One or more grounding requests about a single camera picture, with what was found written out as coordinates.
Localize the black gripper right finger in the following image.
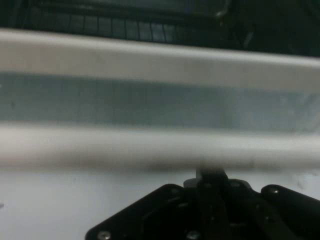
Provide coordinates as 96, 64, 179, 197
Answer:
212, 169, 320, 240

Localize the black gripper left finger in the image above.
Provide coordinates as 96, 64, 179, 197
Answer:
84, 168, 234, 240

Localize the white cylindrical bar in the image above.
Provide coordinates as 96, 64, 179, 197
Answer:
0, 124, 320, 175

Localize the white flat rail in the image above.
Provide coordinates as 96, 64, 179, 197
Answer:
0, 27, 320, 94

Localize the black wire rack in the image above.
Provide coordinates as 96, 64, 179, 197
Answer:
0, 0, 320, 60

